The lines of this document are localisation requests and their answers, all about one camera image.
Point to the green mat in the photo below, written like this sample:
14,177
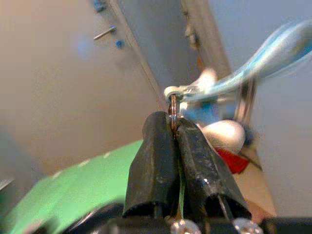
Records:
73,185

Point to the white door frame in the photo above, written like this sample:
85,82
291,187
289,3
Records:
207,36

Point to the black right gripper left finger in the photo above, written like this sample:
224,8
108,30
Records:
153,165

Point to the blue wall peg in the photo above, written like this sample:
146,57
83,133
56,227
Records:
119,44

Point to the silver wall hook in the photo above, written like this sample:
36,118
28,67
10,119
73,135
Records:
105,33

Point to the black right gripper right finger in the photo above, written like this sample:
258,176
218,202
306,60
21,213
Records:
207,175

